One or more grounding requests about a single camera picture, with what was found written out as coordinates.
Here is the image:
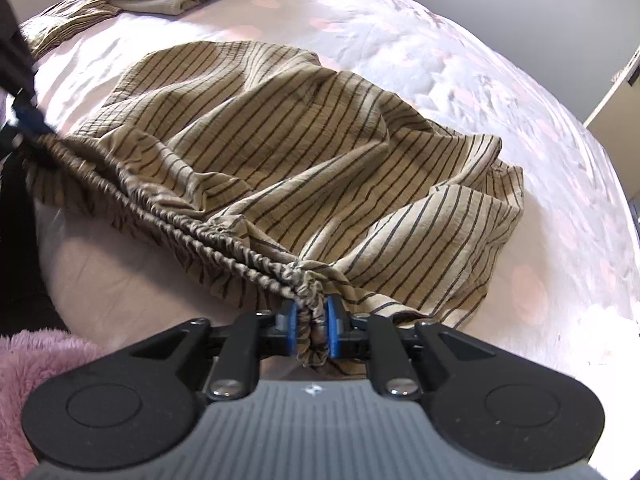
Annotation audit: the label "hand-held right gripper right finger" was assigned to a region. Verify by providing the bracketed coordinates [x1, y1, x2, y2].
[322, 296, 495, 402]

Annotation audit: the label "beige striped pants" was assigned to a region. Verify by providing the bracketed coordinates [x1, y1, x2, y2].
[22, 40, 526, 376]

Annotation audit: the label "cream wardrobe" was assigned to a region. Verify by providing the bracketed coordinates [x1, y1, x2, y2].
[582, 42, 640, 132]

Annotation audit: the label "pink fluffy blanket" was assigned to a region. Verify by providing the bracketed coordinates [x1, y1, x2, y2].
[0, 329, 109, 480]

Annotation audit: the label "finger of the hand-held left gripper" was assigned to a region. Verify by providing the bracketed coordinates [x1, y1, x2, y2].
[0, 0, 57, 159]

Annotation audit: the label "beige striped folded garment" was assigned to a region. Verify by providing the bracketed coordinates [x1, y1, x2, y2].
[19, 0, 121, 58]

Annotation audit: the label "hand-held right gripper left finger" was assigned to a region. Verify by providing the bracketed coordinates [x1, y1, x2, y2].
[128, 301, 304, 402]

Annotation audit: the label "white pink-dotted bed sheet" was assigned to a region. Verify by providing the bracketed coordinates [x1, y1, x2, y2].
[20, 0, 640, 377]

